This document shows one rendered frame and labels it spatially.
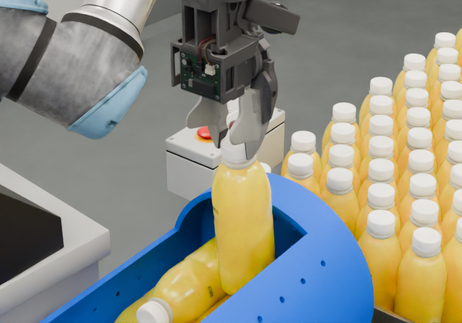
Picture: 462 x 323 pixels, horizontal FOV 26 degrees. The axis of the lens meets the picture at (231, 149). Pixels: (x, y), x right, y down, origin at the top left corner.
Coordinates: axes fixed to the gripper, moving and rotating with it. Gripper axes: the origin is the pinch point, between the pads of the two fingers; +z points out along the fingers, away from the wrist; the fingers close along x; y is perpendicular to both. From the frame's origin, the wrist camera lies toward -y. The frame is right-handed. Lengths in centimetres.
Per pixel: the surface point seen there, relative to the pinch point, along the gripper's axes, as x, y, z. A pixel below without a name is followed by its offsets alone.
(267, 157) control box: -25, -41, 30
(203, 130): -30.2, -31.1, 22.4
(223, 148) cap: -0.6, 1.9, 0.3
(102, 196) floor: -154, -128, 133
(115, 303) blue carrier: -14.1, 7.4, 25.7
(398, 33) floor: -141, -314, 132
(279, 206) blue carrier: 2.4, -5.3, 10.8
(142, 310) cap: -6.6, 10.2, 21.2
